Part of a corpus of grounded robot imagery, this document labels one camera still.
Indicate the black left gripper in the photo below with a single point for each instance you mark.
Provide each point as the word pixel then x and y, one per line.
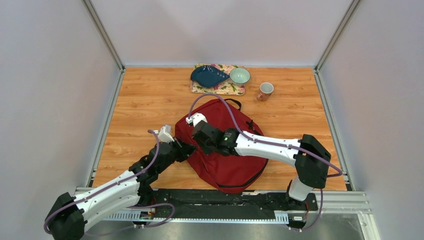
pixel 185 149

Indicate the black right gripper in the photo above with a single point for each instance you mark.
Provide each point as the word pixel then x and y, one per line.
pixel 207 151

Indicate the red student backpack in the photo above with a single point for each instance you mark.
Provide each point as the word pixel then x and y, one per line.
pixel 228 174

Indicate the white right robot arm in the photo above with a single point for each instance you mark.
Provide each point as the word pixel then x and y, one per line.
pixel 307 155

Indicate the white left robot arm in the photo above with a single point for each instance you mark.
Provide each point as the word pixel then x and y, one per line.
pixel 72 216

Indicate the floral rectangular tray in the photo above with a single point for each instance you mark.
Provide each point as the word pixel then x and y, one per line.
pixel 227 87

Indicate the dark blue leaf plate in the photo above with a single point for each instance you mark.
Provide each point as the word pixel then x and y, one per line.
pixel 208 76

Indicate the pale green ceramic bowl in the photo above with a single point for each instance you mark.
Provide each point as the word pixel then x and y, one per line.
pixel 240 75

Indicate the pink patterned mug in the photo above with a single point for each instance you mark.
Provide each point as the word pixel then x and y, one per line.
pixel 266 89

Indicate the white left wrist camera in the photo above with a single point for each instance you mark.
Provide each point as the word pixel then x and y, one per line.
pixel 164 134

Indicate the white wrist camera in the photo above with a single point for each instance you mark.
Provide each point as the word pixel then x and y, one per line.
pixel 164 134
pixel 195 119

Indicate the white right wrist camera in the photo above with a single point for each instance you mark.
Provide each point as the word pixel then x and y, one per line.
pixel 195 119

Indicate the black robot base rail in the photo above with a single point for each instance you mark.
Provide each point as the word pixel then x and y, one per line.
pixel 202 204

